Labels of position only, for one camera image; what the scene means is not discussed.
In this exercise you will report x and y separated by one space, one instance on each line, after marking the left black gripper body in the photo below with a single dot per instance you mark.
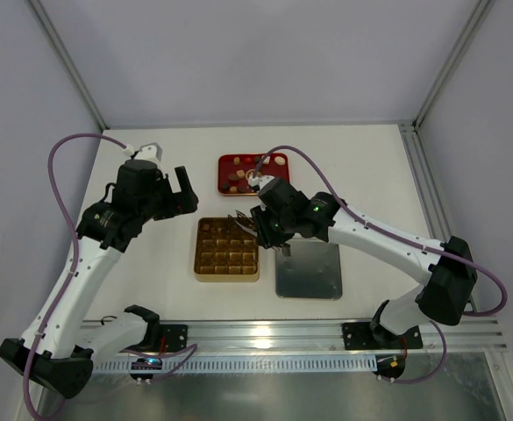
175 198

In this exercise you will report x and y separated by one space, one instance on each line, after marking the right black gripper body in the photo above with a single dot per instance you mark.
261 225

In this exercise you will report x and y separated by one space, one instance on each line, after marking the metal tongs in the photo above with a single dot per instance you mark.
243 221

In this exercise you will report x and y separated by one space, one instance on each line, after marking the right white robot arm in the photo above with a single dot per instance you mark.
441 270

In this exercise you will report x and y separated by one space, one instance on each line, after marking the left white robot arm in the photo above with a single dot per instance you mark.
52 351

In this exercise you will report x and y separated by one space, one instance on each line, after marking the beige oval chocolate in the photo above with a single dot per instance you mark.
279 160

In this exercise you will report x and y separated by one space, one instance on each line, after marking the red chocolate tray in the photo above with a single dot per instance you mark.
235 170

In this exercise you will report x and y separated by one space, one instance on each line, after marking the gold chocolate box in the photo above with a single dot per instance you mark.
225 253

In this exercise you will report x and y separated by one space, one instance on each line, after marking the silver tin lid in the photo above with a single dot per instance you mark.
308 269

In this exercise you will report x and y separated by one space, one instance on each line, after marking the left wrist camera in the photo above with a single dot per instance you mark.
150 152

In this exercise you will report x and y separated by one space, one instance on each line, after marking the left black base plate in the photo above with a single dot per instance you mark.
173 338

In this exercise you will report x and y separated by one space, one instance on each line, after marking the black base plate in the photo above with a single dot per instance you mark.
361 336
173 338

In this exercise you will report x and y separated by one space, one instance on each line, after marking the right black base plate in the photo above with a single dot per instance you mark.
361 336

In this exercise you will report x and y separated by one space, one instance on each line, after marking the slotted cable duct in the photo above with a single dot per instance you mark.
204 363

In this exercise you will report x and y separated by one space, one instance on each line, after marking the aluminium rail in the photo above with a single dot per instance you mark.
317 335

